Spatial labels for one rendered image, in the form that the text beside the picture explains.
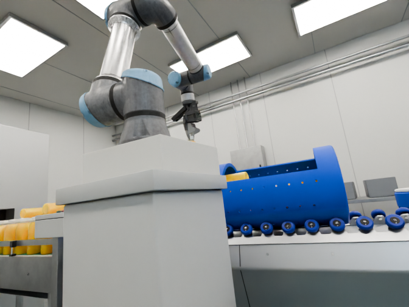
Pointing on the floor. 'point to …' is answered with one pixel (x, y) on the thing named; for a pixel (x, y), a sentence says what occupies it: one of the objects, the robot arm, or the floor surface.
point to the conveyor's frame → (26, 277)
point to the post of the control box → (56, 298)
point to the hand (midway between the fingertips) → (190, 137)
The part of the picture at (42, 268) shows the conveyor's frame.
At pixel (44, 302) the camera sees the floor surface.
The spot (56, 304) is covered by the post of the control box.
